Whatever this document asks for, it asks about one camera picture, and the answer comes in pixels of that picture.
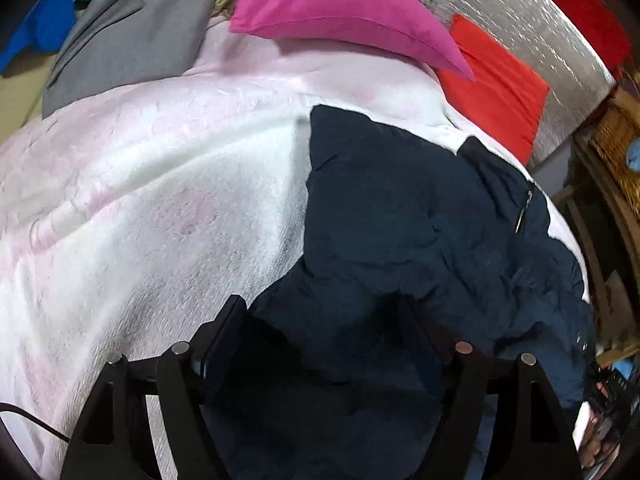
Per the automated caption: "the magenta pillow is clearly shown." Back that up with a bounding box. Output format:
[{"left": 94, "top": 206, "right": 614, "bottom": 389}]
[{"left": 227, "top": 0, "right": 476, "bottom": 81}]

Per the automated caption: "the bright blue garment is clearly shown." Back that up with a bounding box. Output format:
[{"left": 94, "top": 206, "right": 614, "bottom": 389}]
[{"left": 0, "top": 0, "right": 76, "bottom": 73}]

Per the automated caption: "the black cable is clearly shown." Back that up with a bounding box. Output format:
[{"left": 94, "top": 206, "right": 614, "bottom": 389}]
[{"left": 0, "top": 402, "right": 71, "bottom": 443}]

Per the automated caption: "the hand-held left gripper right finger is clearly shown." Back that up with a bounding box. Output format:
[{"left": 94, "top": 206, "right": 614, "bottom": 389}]
[{"left": 400, "top": 300, "right": 583, "bottom": 480}]

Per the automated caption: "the silver foil insulation mat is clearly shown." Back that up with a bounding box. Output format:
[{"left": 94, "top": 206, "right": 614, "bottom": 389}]
[{"left": 370, "top": 0, "right": 617, "bottom": 163}]

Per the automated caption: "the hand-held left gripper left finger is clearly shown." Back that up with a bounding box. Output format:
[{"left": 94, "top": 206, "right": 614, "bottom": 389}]
[{"left": 60, "top": 294, "right": 251, "bottom": 480}]

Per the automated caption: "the person's right hand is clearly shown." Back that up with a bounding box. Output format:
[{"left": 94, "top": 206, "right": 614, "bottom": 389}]
[{"left": 582, "top": 407, "right": 613, "bottom": 468}]

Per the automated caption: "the red orange pillow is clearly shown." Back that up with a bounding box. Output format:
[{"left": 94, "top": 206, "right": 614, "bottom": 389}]
[{"left": 435, "top": 14, "right": 551, "bottom": 165}]

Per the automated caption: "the grey coat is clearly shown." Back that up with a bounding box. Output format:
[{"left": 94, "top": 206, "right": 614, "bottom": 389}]
[{"left": 42, "top": 0, "right": 236, "bottom": 120}]

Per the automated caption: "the large wicker basket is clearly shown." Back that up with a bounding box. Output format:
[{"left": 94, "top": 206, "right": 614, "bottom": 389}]
[{"left": 587, "top": 105, "right": 640, "bottom": 201}]

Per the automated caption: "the white pink fleece blanket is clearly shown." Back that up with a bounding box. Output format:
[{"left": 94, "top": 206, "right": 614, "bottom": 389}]
[{"left": 0, "top": 22, "right": 593, "bottom": 480}]

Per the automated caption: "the red velvet cloth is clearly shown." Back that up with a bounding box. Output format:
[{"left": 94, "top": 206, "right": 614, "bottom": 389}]
[{"left": 510, "top": 0, "right": 633, "bottom": 68}]

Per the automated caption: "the navy puffer jacket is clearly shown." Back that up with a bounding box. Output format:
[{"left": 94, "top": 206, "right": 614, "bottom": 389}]
[{"left": 200, "top": 104, "right": 598, "bottom": 480}]

